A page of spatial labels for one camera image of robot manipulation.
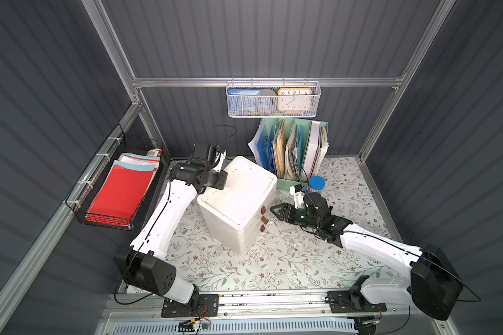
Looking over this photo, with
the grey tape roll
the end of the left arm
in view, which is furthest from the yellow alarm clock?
the end of the left arm

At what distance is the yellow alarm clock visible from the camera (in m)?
0.89

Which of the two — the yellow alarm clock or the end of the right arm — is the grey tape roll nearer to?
the yellow alarm clock

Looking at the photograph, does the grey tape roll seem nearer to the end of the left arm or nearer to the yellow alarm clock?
the yellow alarm clock

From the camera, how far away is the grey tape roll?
34.4 inches

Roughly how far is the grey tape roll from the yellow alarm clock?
0.03 meters
